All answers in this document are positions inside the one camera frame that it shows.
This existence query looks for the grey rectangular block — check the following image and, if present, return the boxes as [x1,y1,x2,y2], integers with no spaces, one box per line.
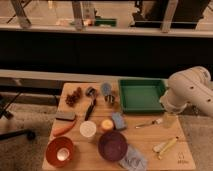
[56,112,75,121]

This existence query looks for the yellow orange ball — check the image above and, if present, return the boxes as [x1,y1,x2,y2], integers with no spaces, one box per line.
[101,119,114,132]

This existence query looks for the black chair base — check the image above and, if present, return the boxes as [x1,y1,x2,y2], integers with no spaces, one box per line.
[0,94,36,141]

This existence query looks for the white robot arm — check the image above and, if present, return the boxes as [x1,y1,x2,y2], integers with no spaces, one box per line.
[159,66,213,128]

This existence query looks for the orange carrot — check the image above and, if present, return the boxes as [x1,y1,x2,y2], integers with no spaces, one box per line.
[53,119,77,137]

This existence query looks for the purple bowl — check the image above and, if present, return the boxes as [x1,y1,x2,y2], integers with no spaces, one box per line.
[98,131,128,162]

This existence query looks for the blue sponge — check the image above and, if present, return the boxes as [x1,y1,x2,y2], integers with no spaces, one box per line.
[112,113,126,130]

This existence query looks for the small metal cup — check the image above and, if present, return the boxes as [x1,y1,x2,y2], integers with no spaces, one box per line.
[105,95,115,105]

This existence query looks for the green plastic tray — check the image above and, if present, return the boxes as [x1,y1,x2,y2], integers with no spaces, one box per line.
[118,79,166,114]

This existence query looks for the brown grape bunch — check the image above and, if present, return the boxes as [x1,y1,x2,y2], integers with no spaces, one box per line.
[65,87,82,107]

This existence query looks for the red bowl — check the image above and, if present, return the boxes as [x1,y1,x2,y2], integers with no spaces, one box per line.
[45,136,74,168]

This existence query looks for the white paper cup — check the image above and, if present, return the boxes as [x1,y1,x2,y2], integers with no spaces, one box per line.
[79,121,97,140]

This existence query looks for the clear plastic bag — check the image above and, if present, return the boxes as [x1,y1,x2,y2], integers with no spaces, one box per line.
[119,145,147,171]

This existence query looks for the black handled brush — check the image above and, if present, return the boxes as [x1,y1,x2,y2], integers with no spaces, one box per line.
[85,87,97,121]

